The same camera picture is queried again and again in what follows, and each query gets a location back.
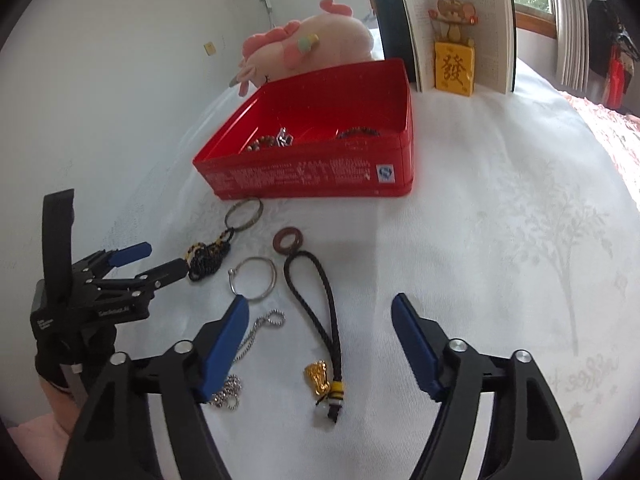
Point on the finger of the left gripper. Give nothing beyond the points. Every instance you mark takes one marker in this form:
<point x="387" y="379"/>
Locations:
<point x="142" y="285"/>
<point x="100" y="263"/>

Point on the thin dark bangle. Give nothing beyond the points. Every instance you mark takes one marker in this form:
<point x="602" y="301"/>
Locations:
<point x="244" y="214"/>

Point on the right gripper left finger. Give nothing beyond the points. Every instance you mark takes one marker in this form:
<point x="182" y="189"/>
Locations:
<point x="113" y="437"/>

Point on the reddish brown ring disc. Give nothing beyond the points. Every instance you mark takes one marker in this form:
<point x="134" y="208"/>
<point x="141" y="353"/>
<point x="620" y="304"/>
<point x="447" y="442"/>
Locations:
<point x="287" y="241"/>

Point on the coat rack with clothes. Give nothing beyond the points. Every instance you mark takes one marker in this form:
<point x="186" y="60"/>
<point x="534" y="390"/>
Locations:
<point x="612" y="53"/>

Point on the red tin box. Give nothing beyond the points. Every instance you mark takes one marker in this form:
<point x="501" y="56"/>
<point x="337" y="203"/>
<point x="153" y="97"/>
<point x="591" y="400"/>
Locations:
<point x="352" y="134"/>

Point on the silver hoop bangle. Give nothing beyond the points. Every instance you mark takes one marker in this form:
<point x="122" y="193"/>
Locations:
<point x="254" y="278"/>

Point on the pink unicorn plush toy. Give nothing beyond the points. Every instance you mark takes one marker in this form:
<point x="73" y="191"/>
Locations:
<point x="333" y="37"/>

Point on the yellow wall socket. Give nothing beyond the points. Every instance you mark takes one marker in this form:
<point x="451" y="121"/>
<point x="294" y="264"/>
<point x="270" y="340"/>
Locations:
<point x="210" y="48"/>

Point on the pink floral bedspread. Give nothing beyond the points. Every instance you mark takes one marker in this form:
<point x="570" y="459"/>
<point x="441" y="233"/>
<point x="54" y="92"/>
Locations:
<point x="617" y="133"/>

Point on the open standing book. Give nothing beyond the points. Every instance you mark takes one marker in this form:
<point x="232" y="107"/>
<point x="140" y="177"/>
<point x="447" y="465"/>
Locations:
<point x="407" y="32"/>

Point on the white curtain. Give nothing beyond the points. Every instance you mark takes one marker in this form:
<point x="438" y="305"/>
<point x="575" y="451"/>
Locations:
<point x="572" y="38"/>

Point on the white bed sheet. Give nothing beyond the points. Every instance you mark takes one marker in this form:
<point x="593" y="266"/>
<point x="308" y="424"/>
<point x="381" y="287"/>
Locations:
<point x="519" y="232"/>

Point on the gold pendant charm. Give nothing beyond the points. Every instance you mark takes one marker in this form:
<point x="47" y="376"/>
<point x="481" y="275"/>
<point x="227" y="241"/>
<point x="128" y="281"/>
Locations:
<point x="317" y="377"/>

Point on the red patterned hair clip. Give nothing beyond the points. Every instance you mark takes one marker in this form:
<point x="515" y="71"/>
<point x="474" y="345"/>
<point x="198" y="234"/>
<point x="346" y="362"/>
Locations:
<point x="283" y="139"/>

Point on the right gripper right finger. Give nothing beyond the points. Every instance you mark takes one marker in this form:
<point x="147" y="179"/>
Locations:
<point x="528" y="437"/>

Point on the mouse figurine on yellow block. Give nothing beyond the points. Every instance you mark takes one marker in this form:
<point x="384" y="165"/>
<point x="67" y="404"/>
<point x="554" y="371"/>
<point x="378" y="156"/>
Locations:
<point x="454" y="65"/>

